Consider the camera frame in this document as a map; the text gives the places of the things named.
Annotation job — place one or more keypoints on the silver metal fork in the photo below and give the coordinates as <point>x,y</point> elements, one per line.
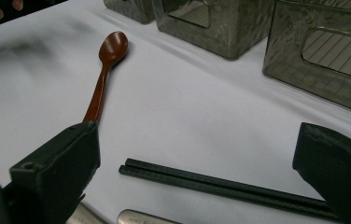
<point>145,217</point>

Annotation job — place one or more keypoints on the smoky transparent plastic bin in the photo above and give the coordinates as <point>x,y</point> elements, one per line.
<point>235,34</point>
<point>285,62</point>
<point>133,9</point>

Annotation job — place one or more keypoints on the brown wooden spoon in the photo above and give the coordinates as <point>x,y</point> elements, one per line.
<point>113,46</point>

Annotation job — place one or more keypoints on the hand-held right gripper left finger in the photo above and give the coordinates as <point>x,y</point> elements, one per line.
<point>55,174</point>

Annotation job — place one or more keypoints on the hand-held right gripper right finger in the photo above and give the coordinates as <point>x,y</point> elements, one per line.
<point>338,161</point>

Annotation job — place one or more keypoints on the black chopstick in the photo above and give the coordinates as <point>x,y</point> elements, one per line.
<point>214,190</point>
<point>226,183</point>

